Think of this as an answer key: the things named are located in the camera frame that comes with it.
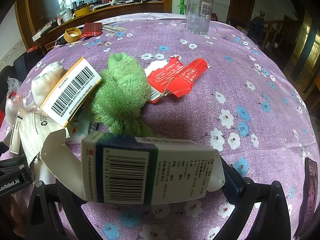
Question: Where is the clear plastic bag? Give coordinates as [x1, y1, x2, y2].
[5, 76, 22, 98]

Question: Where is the small white text box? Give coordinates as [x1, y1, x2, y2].
[9, 109, 26, 155]

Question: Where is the white green medicine box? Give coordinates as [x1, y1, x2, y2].
[40, 131, 225, 205]

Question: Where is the clear glass mug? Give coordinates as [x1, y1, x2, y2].
[185, 0, 215, 36]

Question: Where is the black smartphone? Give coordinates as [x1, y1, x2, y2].
[298, 157, 320, 239]

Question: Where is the green fuzzy cloth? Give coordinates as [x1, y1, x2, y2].
[85, 52, 153, 136]

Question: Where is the white flat box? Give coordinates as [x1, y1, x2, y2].
[32, 22, 59, 42]

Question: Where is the printed paper leaflet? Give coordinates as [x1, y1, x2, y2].
[19, 112, 67, 166]

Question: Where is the torn red wrapper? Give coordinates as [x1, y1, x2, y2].
[146, 56, 211, 104]

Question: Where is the dark red pouch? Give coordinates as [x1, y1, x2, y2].
[80, 22, 104, 39]

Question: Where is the wooden stair railing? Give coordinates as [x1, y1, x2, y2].
[260, 10, 302, 53]

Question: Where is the dark hanging jacket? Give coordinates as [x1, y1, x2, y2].
[249, 16, 266, 44]

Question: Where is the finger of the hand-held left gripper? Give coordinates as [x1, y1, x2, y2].
[0, 154, 29, 179]

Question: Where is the wooden counter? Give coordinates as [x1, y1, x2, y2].
[15, 0, 173, 55]

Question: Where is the purple floral tablecloth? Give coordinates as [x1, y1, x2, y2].
[15, 12, 318, 240]

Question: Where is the white yellow barcode box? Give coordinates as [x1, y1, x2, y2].
[40, 57, 102, 128]

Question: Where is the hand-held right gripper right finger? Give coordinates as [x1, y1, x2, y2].
[215, 156, 292, 240]

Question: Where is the yellow tape roll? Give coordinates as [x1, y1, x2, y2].
[64, 27, 82, 43]

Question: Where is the dark wooden door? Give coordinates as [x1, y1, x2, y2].
[226, 0, 256, 28]

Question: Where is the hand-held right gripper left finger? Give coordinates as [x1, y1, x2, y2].
[25, 181, 103, 240]

